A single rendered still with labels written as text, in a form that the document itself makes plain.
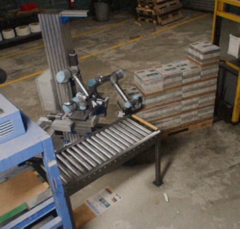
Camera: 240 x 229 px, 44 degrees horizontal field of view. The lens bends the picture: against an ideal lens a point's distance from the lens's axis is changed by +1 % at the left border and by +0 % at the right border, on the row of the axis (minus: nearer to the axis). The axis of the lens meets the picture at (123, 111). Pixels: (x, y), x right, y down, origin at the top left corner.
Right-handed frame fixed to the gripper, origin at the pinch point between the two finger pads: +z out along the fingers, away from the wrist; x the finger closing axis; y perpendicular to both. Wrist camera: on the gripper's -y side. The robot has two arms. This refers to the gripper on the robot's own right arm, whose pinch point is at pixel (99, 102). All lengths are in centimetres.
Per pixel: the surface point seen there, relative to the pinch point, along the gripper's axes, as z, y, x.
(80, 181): 31, 54, 57
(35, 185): 3, 56, 88
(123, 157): 39, 49, 5
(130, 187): 22, 121, -30
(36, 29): -591, 47, -312
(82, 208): -1, 129, 28
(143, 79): -19, 4, -98
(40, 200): 22, 57, 95
